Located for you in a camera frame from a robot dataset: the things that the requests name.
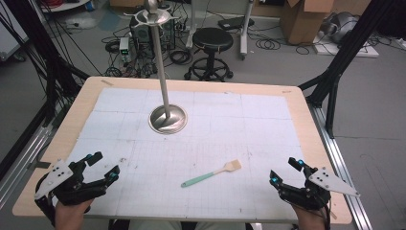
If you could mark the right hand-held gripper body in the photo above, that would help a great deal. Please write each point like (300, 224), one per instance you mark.
(314, 188)

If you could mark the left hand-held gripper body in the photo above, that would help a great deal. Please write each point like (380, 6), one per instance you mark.
(65, 187)

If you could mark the person's left hand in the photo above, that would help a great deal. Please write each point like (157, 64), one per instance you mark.
(71, 214)

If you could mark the person's right hand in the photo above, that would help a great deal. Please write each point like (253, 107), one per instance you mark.
(308, 218)

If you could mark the white grid paper mat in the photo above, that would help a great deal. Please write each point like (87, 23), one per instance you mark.
(207, 143)

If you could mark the metal hanging stand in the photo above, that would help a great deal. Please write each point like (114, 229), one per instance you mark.
(167, 119)

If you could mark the small power supply unit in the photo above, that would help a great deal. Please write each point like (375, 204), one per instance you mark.
(124, 48)

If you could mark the white flat board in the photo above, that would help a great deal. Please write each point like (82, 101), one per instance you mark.
(351, 51)

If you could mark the computer tower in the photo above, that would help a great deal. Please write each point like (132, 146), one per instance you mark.
(142, 33)

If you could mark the large cardboard box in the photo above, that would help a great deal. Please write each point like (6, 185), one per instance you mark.
(298, 22)

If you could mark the grey rounded device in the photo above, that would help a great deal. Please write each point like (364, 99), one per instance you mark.
(343, 25)

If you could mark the black round stool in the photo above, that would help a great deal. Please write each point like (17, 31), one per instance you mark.
(213, 40)

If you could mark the black flat bag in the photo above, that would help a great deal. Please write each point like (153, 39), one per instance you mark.
(234, 22)

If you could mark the aluminium rail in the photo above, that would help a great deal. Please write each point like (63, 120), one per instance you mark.
(22, 163)
(344, 166)

